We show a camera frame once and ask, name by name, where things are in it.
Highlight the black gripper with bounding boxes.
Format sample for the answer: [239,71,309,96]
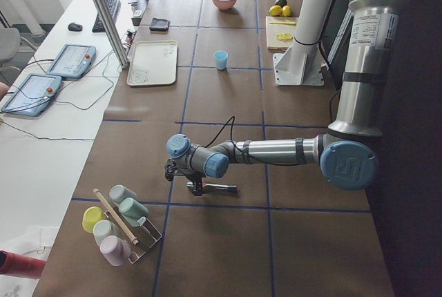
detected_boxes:
[183,169,204,196]

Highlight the light blue plastic cup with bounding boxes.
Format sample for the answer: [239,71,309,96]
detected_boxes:
[213,50,229,70]

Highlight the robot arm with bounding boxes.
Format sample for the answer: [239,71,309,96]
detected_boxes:
[164,0,410,196]

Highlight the metal cup rack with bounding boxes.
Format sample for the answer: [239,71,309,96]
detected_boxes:
[104,210,162,265]

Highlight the green cup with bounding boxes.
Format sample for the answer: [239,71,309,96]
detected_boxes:
[118,198,148,227]

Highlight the grey-green cup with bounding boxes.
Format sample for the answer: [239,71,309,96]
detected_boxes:
[108,184,137,207]

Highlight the pink cup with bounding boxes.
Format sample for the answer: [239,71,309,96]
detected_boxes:
[99,236,131,266]

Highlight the white cup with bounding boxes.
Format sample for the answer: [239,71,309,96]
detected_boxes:
[93,220,119,247]

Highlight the yellow cup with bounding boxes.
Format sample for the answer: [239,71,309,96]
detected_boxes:
[81,207,105,233]

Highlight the wooden rolling stick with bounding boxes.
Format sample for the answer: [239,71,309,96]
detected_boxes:
[93,188,140,245]

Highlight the cream bear tray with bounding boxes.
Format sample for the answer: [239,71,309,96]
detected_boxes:
[126,40,177,87]

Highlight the grey folded cloth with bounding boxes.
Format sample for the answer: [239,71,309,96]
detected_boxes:
[149,17,171,32]

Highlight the lemon slices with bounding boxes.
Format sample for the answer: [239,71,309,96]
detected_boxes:
[276,32,293,41]

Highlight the wooden cutting board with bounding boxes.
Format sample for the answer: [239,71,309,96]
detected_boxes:
[265,16,298,50]

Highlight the far teach pendant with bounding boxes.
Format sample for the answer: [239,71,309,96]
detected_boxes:
[46,44,96,79]

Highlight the teach pendant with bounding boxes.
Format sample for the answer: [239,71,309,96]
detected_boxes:
[1,74,63,117]
[46,44,96,79]

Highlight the yellow knife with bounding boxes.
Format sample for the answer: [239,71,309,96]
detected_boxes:
[269,21,297,26]

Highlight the near teach pendant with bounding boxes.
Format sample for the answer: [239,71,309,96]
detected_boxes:
[1,74,63,117]

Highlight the yellow lemon left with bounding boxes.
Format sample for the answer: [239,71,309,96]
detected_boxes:
[269,5,282,17]

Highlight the yellow lemon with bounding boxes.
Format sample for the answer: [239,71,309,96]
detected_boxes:
[269,5,282,17]
[281,5,292,17]

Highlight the red bottle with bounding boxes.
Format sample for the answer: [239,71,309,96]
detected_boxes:
[1,250,46,279]

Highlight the yellow lemon right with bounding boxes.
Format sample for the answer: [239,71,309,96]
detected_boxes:
[281,5,292,17]

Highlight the black keyboard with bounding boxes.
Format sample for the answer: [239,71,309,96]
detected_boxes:
[91,0,122,33]

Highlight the green avocado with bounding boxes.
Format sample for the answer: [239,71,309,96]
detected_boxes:
[274,0,287,8]

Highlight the black computer mouse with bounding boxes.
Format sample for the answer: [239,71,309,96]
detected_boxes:
[68,22,83,32]

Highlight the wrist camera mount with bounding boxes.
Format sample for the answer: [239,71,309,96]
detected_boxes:
[164,158,177,182]

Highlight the white camera pole stand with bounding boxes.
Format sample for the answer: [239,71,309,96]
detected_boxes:
[273,0,332,86]

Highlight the aluminium frame post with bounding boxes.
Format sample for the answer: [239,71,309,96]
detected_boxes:
[93,0,129,70]

